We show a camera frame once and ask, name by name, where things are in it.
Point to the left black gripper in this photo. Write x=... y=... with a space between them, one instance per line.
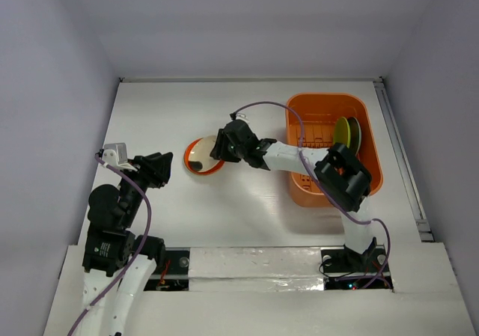
x=155 y=166

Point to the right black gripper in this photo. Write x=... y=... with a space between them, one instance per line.
x=225 y=146

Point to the white mirror-like plate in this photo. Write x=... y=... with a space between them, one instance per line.
x=198 y=158

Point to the orange plate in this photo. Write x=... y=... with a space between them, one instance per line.
x=217 y=168

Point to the lime green plate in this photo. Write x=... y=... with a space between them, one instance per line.
x=342 y=132

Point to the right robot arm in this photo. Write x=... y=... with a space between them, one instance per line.
x=338 y=173

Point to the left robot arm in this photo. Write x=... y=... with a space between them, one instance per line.
x=120 y=255

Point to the white foil-covered bar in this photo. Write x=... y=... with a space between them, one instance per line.
x=270 y=269

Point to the dark patterned plate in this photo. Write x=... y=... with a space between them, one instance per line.
x=355 y=134

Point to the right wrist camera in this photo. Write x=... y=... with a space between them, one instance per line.
x=239 y=116

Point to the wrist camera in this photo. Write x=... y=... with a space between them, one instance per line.
x=115 y=155
x=239 y=116

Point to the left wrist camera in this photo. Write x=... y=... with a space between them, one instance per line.
x=115 y=155

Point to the aluminium rail right edge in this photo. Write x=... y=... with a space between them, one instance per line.
x=412 y=193

